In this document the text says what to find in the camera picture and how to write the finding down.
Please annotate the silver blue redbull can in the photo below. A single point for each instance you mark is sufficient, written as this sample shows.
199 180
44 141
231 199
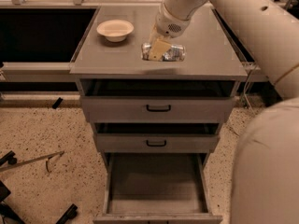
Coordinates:
176 53

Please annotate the grey drawer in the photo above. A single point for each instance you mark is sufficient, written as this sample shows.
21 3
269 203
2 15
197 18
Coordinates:
156 189
155 100
156 137

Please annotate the grey bottom drawer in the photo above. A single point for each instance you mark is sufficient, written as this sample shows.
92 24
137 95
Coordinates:
156 189

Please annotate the grey drawer cabinet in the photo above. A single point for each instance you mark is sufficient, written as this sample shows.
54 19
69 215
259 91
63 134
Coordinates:
209 56

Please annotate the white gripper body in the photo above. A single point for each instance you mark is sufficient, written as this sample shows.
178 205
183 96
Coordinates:
169 23

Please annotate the grey middle drawer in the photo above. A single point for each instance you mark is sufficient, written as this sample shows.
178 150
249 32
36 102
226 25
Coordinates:
156 137

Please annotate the small black block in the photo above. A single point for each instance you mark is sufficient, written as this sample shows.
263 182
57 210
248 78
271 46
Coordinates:
57 103

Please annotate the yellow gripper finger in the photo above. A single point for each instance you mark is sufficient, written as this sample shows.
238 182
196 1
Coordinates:
154 35
158 49

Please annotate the black stand leg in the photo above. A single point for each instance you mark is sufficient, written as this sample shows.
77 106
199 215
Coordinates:
70 213

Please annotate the grey top drawer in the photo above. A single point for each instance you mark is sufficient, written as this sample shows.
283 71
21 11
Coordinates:
155 100

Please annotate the metal rod on floor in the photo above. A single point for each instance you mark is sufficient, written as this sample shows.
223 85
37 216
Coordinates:
10 167

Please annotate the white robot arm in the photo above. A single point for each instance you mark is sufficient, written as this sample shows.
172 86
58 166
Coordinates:
265 173

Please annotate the white paper bowl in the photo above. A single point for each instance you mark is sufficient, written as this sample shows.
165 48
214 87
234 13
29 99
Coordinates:
115 30

